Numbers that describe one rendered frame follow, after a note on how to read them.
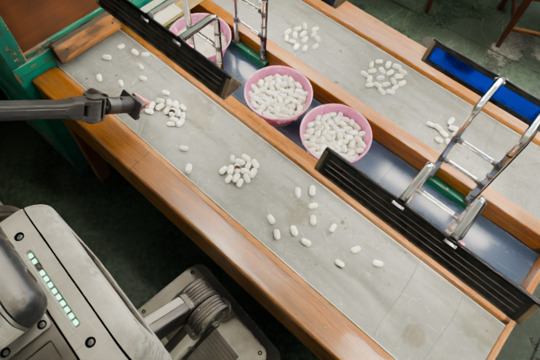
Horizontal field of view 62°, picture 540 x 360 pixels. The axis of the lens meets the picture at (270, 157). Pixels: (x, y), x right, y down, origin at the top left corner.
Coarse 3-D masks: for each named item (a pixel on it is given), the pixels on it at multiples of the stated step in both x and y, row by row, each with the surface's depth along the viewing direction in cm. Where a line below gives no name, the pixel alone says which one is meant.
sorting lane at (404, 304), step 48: (96, 48) 187; (144, 48) 188; (144, 96) 175; (192, 96) 176; (192, 144) 164; (240, 144) 165; (240, 192) 155; (288, 192) 156; (288, 240) 147; (336, 240) 147; (384, 240) 148; (336, 288) 139; (384, 288) 140; (432, 288) 140; (384, 336) 132; (432, 336) 133; (480, 336) 133
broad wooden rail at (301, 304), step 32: (64, 96) 170; (96, 128) 164; (128, 128) 166; (128, 160) 157; (160, 160) 158; (160, 192) 151; (192, 192) 152; (192, 224) 146; (224, 224) 146; (224, 256) 141; (256, 256) 141; (256, 288) 138; (288, 288) 136; (288, 320) 136; (320, 320) 132; (320, 352) 136; (352, 352) 128; (384, 352) 129
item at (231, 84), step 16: (96, 0) 155; (112, 0) 151; (128, 0) 156; (128, 16) 149; (144, 16) 145; (144, 32) 147; (160, 32) 143; (160, 48) 145; (176, 48) 141; (192, 48) 138; (192, 64) 139; (208, 64) 136; (208, 80) 137; (224, 80) 134; (224, 96) 136
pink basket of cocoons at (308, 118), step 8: (328, 104) 172; (336, 104) 172; (320, 112) 174; (328, 112) 175; (336, 112) 175; (344, 112) 174; (352, 112) 172; (304, 120) 168; (312, 120) 174; (360, 120) 171; (304, 128) 170; (368, 128) 168; (368, 136) 167; (304, 144) 162; (368, 144) 165
